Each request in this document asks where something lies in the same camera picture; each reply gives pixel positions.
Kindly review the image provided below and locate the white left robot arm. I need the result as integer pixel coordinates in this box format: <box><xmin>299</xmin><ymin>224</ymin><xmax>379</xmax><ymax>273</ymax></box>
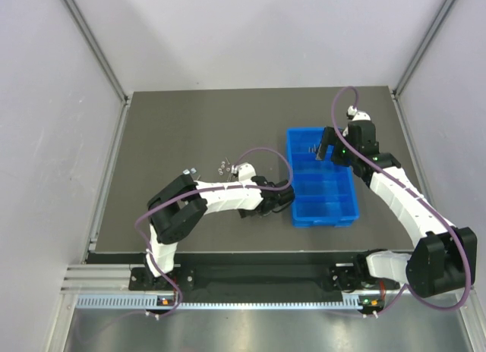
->
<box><xmin>135</xmin><ymin>174</ymin><xmax>295</xmax><ymax>279</ymax></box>

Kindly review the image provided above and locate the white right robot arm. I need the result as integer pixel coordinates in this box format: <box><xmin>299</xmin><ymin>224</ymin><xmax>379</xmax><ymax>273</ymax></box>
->
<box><xmin>316</xmin><ymin>120</ymin><xmax>477</xmax><ymax>298</ymax></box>

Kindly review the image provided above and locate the blue compartment tray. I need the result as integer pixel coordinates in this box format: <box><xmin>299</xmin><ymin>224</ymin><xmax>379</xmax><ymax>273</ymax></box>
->
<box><xmin>286</xmin><ymin>127</ymin><xmax>360</xmax><ymax>228</ymax></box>

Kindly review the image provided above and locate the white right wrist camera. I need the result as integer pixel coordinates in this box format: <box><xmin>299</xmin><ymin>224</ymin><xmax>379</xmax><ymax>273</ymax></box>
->
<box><xmin>346</xmin><ymin>105</ymin><xmax>371</xmax><ymax>121</ymax></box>

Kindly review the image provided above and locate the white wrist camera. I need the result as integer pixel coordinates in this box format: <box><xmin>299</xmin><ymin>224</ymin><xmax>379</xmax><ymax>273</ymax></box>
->
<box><xmin>346</xmin><ymin>105</ymin><xmax>371</xmax><ymax>121</ymax></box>
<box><xmin>231</xmin><ymin>162</ymin><xmax>256</xmax><ymax>181</ymax></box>

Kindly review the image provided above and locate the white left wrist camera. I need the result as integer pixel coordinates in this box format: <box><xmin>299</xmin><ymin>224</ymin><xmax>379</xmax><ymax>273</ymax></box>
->
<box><xmin>231</xmin><ymin>162</ymin><xmax>256</xmax><ymax>181</ymax></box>

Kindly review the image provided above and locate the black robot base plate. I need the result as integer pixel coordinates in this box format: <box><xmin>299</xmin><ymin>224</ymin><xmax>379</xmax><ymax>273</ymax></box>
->
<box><xmin>129</xmin><ymin>262</ymin><xmax>398</xmax><ymax>292</ymax></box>

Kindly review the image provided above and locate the right aluminium frame post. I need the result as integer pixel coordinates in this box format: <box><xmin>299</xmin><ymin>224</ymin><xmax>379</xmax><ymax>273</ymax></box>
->
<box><xmin>391</xmin><ymin>0</ymin><xmax>459</xmax><ymax>100</ymax></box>

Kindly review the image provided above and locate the aluminium frame post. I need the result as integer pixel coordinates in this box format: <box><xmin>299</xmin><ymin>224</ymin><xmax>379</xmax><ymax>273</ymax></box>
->
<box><xmin>391</xmin><ymin>0</ymin><xmax>459</xmax><ymax>100</ymax></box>
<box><xmin>61</xmin><ymin>0</ymin><xmax>129</xmax><ymax>104</ymax></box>

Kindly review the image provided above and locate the grey slotted cable duct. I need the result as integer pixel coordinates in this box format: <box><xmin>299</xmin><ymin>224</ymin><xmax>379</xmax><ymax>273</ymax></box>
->
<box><xmin>76</xmin><ymin>294</ymin><xmax>383</xmax><ymax>311</ymax></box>

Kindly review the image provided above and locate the aluminium front rail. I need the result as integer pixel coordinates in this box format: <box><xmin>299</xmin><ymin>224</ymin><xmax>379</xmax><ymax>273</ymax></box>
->
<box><xmin>61</xmin><ymin>264</ymin><xmax>131</xmax><ymax>294</ymax></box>

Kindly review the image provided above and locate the left aluminium frame post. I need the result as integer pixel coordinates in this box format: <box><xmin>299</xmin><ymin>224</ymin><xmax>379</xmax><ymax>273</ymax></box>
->
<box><xmin>61</xmin><ymin>0</ymin><xmax>129</xmax><ymax>104</ymax></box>

